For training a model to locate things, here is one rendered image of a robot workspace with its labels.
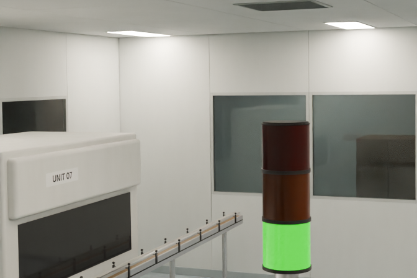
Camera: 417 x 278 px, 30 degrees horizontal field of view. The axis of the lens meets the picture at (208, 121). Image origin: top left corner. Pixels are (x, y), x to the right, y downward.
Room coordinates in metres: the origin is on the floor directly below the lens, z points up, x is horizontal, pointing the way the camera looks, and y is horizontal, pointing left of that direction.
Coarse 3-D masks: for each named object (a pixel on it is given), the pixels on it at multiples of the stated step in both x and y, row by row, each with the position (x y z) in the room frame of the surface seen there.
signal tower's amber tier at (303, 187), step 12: (264, 180) 0.79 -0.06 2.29; (276, 180) 0.77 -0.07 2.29; (288, 180) 0.77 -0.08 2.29; (300, 180) 0.77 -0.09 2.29; (264, 192) 0.79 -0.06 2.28; (276, 192) 0.77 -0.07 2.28; (288, 192) 0.77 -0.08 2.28; (300, 192) 0.77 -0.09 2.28; (264, 204) 0.79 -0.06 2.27; (276, 204) 0.77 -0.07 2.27; (288, 204) 0.77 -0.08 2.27; (300, 204) 0.77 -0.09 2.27; (264, 216) 0.79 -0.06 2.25; (276, 216) 0.77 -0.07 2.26; (288, 216) 0.77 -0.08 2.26; (300, 216) 0.77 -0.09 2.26
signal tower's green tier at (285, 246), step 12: (264, 228) 0.79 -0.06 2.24; (276, 228) 0.77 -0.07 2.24; (288, 228) 0.77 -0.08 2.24; (300, 228) 0.77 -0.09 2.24; (264, 240) 0.79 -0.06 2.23; (276, 240) 0.77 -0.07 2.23; (288, 240) 0.77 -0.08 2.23; (300, 240) 0.77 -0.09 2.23; (264, 252) 0.79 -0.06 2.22; (276, 252) 0.77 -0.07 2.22; (288, 252) 0.77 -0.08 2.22; (300, 252) 0.77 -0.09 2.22; (264, 264) 0.79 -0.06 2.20; (276, 264) 0.77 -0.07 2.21; (288, 264) 0.77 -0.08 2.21; (300, 264) 0.77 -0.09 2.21
